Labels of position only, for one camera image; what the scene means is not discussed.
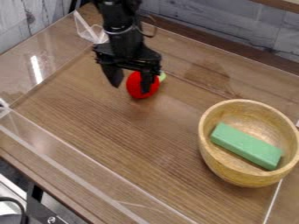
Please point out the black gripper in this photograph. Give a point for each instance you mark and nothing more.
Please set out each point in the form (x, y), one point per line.
(140, 60)

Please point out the red toy fruit green stem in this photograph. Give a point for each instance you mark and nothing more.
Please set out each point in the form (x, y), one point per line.
(132, 85)

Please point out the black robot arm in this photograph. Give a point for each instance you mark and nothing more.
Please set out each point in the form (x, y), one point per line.
(125, 51)

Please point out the wooden bowl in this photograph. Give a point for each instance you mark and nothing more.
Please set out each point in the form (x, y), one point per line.
(263, 122)

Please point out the green rectangular block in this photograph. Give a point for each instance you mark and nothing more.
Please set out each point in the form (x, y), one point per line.
(240, 143)

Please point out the clear acrylic corner bracket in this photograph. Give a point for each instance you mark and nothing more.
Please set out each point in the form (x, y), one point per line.
(89, 32)

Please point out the clear acrylic tray wall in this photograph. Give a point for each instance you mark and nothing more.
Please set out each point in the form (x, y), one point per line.
(101, 196)

